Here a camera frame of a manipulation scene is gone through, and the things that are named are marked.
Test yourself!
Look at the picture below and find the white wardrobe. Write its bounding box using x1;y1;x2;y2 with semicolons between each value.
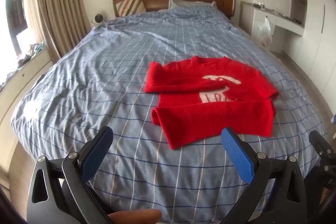
290;0;336;109

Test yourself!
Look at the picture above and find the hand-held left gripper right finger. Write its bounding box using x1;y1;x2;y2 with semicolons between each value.
221;127;307;224

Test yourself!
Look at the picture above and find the person's left hand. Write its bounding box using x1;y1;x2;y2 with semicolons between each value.
108;209;162;224

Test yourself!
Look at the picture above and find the window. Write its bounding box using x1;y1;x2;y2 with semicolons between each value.
0;0;28;62

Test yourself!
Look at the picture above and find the beige curtain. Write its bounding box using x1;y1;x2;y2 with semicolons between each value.
35;0;92;64

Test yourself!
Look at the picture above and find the blue checked duvet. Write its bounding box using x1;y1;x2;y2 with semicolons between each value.
10;5;331;223

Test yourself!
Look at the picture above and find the white built-in desk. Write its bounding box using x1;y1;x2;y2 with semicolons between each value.
240;1;306;54

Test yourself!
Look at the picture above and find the striped pillow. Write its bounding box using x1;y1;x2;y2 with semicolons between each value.
115;0;146;17

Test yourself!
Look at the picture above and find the small round bedside device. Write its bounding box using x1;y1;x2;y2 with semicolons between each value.
91;14;105;27

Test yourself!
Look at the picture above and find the grey-blue pillow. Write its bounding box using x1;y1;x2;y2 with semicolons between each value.
168;0;217;10

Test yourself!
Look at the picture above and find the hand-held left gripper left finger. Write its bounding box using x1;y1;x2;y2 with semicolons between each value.
27;126;114;224

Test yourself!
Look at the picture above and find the white plastic bag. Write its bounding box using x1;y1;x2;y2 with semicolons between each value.
257;16;273;49

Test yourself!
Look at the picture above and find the colourful clutter pile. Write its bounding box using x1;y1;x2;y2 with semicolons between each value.
0;41;48;90

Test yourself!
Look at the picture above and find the red knitted sweater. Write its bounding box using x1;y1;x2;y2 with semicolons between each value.
144;55;279;150

